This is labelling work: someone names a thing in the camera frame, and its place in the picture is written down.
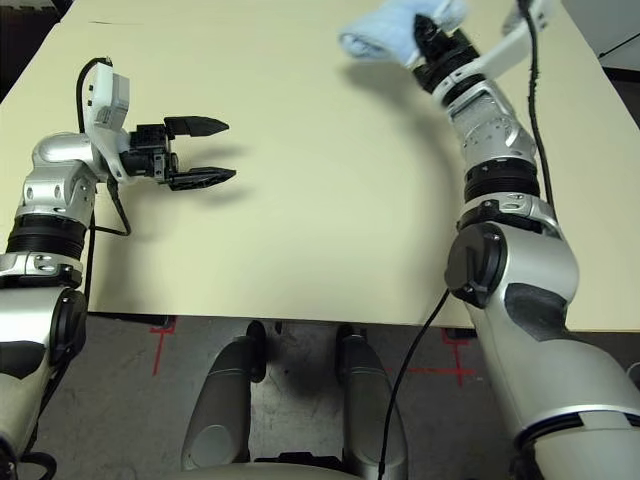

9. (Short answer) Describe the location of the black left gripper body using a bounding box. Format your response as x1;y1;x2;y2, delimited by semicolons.
119;122;179;186

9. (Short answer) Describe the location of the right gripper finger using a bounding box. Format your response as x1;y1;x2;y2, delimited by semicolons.
414;13;442;49

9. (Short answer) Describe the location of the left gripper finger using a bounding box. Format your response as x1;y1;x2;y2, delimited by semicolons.
167;168;238;192
163;115;231;140

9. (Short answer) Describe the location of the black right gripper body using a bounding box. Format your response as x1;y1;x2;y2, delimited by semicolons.
413;28;481;94

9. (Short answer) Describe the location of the light blue terry towel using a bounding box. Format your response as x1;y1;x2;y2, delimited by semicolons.
338;0;471;66

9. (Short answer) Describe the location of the black table foot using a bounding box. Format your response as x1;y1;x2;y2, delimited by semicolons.
89;312;177;330

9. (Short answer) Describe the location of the black foam puzzle mat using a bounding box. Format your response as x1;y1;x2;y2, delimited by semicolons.
0;0;64;99

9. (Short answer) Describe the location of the red floor tape mark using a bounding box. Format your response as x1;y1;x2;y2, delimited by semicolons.
407;330;477;387
149;317;179;376

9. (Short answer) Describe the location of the black floor mat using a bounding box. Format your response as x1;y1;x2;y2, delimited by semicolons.
602;64;640;129

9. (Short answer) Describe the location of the grey robot right leg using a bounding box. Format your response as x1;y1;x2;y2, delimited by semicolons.
337;324;409;480

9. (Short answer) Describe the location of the pale grey robot waist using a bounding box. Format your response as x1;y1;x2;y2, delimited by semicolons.
174;462;351;480

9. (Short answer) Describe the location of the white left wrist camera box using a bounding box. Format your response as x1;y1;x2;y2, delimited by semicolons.
82;62;134;186

